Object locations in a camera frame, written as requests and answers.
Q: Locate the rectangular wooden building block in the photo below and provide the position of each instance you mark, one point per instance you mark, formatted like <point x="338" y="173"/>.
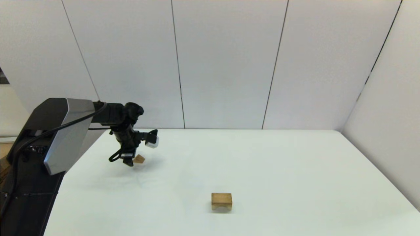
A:
<point x="221" y="197"/>

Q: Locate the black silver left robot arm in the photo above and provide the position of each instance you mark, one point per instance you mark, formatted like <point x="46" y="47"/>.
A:
<point x="65" y="131"/>

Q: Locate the labelled brown cardboard box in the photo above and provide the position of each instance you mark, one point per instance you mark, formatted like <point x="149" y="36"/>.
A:
<point x="5" y="150"/>

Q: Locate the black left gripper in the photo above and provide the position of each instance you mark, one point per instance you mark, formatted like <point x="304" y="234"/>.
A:
<point x="128" y="149"/>

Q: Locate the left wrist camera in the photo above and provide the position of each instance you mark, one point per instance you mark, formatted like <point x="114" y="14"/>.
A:
<point x="151" y="139"/>

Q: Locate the triangular wooden building block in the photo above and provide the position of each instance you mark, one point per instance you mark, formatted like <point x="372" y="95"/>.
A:
<point x="140" y="159"/>

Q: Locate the dark wall board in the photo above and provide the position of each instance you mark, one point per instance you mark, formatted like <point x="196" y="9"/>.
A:
<point x="2" y="78"/>

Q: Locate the arched wooden building block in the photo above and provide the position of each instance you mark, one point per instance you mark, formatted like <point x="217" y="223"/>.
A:
<point x="215" y="207"/>

